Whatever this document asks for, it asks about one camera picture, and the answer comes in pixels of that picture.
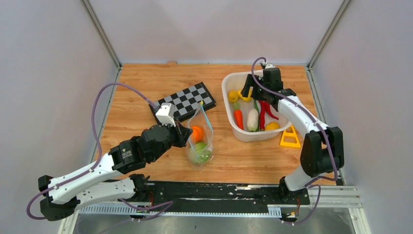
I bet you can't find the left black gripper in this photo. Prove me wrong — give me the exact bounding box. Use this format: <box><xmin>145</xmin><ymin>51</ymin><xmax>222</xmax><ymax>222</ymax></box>
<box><xmin>150</xmin><ymin>117</ymin><xmax>194</xmax><ymax>163</ymax></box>

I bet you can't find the yellow toy pear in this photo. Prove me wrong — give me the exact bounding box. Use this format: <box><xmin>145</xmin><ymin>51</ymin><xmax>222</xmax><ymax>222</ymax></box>
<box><xmin>238</xmin><ymin>88</ymin><xmax>254</xmax><ymax>103</ymax></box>

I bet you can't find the large toy orange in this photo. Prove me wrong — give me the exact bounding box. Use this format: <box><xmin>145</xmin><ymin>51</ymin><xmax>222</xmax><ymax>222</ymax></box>
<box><xmin>191</xmin><ymin>125</ymin><xmax>204</xmax><ymax>143</ymax></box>

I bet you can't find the yellow toy lemon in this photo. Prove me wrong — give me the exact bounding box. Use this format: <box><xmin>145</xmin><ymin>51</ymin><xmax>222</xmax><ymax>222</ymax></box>
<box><xmin>227</xmin><ymin>90</ymin><xmax>239</xmax><ymax>103</ymax></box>

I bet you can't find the clear zip top bag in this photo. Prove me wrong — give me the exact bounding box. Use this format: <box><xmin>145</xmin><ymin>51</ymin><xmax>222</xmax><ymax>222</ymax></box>
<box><xmin>186</xmin><ymin>101</ymin><xmax>214</xmax><ymax>169</ymax></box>

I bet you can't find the green toy cabbage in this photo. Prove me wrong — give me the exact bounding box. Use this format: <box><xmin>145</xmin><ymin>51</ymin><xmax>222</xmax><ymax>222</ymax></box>
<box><xmin>188</xmin><ymin>142</ymin><xmax>212</xmax><ymax>165</ymax></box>

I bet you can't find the toy orange carrot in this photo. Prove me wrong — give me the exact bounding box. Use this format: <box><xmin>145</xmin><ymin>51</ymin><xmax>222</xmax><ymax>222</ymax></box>
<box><xmin>233</xmin><ymin>101</ymin><xmax>244</xmax><ymax>130</ymax></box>

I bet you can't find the red toy chili pepper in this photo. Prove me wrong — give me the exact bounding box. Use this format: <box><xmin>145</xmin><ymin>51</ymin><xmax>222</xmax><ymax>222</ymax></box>
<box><xmin>263</xmin><ymin>101</ymin><xmax>279</xmax><ymax>120</ymax></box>

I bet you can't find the white plastic basket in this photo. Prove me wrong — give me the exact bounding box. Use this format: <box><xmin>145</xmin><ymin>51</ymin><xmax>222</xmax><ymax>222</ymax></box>
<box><xmin>221</xmin><ymin>72</ymin><xmax>291</xmax><ymax>142</ymax></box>

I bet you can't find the white toy radish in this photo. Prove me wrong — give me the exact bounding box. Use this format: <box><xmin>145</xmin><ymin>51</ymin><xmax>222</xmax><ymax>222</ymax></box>
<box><xmin>246</xmin><ymin>109</ymin><xmax>259</xmax><ymax>132</ymax></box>

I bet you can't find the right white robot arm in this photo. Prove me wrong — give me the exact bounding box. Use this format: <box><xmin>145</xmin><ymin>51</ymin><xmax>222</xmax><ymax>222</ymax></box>
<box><xmin>241</xmin><ymin>67</ymin><xmax>344</xmax><ymax>204</ymax></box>

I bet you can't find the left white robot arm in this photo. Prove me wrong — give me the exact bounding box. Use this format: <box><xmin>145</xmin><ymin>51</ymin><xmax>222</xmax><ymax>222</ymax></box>
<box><xmin>38</xmin><ymin>121</ymin><xmax>193</xmax><ymax>221</ymax></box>

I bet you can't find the black grey chessboard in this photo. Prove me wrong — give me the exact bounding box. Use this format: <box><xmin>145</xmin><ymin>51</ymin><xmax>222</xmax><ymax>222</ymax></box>
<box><xmin>154</xmin><ymin>82</ymin><xmax>216</xmax><ymax>125</ymax></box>

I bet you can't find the yellow toy potato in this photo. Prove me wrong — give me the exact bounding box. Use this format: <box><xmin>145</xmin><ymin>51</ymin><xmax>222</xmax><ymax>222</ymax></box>
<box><xmin>264</xmin><ymin>121</ymin><xmax>280</xmax><ymax>131</ymax></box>

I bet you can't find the yellow triangular plastic stand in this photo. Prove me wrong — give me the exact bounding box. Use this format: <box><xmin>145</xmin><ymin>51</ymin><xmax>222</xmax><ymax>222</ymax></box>
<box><xmin>280</xmin><ymin>125</ymin><xmax>301</xmax><ymax>148</ymax></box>

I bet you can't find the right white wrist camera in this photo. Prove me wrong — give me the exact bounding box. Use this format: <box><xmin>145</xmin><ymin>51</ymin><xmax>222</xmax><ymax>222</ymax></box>
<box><xmin>261</xmin><ymin>63</ymin><xmax>276</xmax><ymax>69</ymax></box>

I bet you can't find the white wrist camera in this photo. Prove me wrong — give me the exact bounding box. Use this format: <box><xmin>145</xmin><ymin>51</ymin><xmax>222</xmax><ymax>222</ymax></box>
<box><xmin>155</xmin><ymin>103</ymin><xmax>176</xmax><ymax>127</ymax></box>
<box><xmin>261</xmin><ymin>63</ymin><xmax>276</xmax><ymax>69</ymax></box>

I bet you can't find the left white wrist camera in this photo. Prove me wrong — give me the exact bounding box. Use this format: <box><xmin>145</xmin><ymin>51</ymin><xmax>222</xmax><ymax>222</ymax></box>
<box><xmin>155</xmin><ymin>103</ymin><xmax>176</xmax><ymax>127</ymax></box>

